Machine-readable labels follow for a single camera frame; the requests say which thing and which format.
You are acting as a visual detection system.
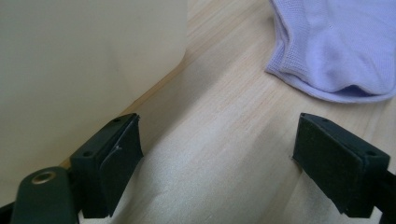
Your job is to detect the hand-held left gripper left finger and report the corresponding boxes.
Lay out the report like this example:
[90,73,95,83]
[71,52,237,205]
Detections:
[69,113,145,219]

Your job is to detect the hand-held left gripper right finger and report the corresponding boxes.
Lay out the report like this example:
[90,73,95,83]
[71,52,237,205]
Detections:
[291,112,391,218]

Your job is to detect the lavender sock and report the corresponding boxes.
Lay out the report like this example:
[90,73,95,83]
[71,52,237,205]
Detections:
[264,0,396,104]

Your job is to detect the cream divided storage box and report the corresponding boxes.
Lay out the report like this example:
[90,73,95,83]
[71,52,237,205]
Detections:
[0,0,189,207]

